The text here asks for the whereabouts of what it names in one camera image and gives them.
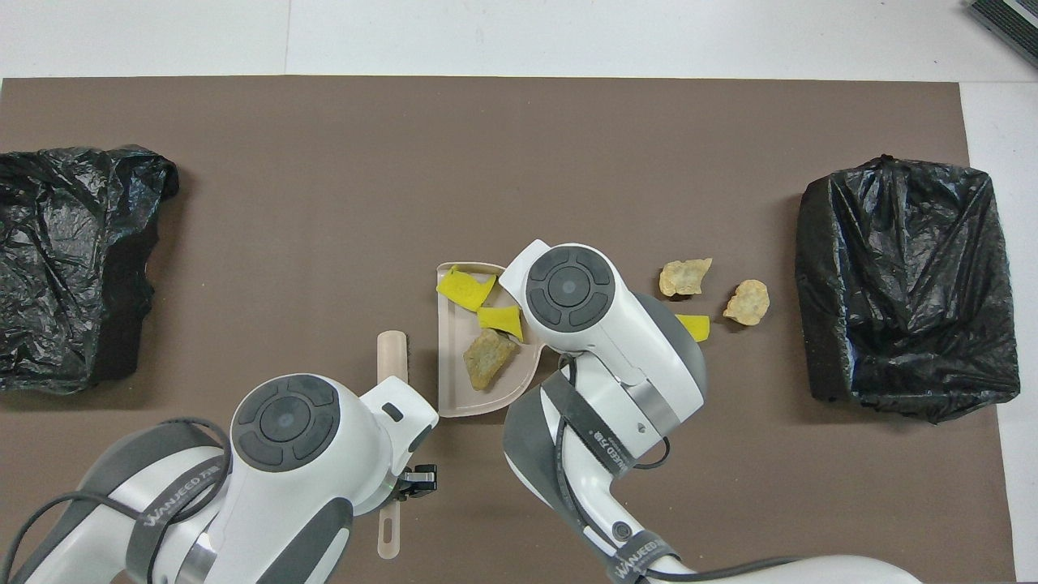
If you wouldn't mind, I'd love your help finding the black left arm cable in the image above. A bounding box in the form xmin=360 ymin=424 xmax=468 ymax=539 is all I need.
xmin=0 ymin=418 xmax=232 ymax=584

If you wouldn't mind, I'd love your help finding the pale crumpled chip piece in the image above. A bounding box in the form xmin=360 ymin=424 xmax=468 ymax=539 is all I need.
xmin=658 ymin=258 xmax=714 ymax=298
xmin=723 ymin=279 xmax=771 ymax=327

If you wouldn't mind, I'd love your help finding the tan sponge chunk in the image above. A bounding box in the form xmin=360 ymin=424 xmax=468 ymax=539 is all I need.
xmin=462 ymin=328 xmax=520 ymax=392

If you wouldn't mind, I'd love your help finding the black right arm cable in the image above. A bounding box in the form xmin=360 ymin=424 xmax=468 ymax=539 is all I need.
xmin=555 ymin=357 xmax=812 ymax=581

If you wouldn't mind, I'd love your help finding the dark ridged object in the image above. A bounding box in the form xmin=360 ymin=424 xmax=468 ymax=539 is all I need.
xmin=969 ymin=0 xmax=1038 ymax=70

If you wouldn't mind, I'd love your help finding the bin with black bag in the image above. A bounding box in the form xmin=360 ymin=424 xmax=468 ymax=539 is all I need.
xmin=0 ymin=144 xmax=180 ymax=396
xmin=795 ymin=154 xmax=1021 ymax=425

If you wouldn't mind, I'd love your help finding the brown table mat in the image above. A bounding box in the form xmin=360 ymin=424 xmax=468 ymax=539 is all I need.
xmin=0 ymin=75 xmax=1016 ymax=584

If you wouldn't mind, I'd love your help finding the beige hand brush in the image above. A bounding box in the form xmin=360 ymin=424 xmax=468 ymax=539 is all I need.
xmin=376 ymin=330 xmax=410 ymax=560

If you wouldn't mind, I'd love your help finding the beige plastic dustpan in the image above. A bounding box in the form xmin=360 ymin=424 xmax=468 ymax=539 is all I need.
xmin=435 ymin=261 xmax=546 ymax=419

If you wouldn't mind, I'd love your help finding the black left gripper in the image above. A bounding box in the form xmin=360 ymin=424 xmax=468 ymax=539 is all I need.
xmin=395 ymin=465 xmax=439 ymax=502

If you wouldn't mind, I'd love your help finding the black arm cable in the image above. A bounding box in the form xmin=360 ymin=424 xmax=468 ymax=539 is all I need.
xmin=555 ymin=357 xmax=812 ymax=581
xmin=0 ymin=418 xmax=232 ymax=584

